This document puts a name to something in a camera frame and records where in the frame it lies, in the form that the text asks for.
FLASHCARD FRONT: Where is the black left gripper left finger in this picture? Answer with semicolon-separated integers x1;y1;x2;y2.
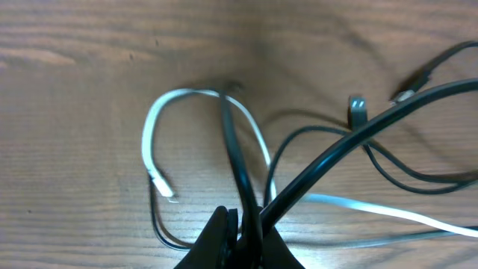
175;205;238;269

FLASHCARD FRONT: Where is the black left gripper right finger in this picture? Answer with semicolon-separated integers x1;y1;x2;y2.
258;224;304;269

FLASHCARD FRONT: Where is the thick black usb cable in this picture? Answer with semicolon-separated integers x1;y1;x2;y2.
218;77;478;269

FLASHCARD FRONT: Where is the thin black usb cable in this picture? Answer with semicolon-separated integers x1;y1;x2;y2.
148;40;478;252

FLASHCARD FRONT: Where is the white usb cable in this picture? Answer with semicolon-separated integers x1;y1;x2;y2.
140;87;478;238

